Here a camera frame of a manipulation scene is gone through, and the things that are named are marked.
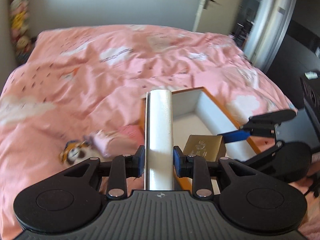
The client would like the gold gift box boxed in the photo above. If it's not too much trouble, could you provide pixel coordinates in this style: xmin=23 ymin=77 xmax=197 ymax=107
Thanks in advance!
xmin=183 ymin=135 xmax=226 ymax=161

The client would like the white glasses case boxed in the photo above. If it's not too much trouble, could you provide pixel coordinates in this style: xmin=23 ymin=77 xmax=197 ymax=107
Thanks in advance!
xmin=144 ymin=89 xmax=174 ymax=191

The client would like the pink notebook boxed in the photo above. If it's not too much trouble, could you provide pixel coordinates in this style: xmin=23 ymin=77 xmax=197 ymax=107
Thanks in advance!
xmin=108 ymin=125 xmax=144 ymax=157

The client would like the pink pouch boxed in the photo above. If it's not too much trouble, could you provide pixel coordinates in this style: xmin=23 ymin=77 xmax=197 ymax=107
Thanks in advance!
xmin=84 ymin=130 xmax=120 ymax=158

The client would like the orange cardboard box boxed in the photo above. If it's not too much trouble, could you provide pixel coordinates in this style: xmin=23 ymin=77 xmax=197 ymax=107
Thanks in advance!
xmin=139 ymin=87 xmax=262 ymax=193

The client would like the raccoon plush toy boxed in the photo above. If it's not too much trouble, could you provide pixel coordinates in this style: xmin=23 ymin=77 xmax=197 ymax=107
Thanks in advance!
xmin=59 ymin=140 xmax=101 ymax=166

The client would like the pink bed quilt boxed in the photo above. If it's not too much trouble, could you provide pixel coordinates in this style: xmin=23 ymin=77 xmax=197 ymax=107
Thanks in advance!
xmin=1 ymin=25 xmax=292 ymax=239

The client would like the white door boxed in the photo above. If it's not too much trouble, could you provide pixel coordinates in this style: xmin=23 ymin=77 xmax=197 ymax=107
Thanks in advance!
xmin=193 ymin=0 xmax=241 ymax=35

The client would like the plush toy hanging rack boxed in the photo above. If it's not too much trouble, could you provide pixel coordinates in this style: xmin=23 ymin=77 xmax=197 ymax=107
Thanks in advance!
xmin=9 ymin=0 xmax=33 ymax=66

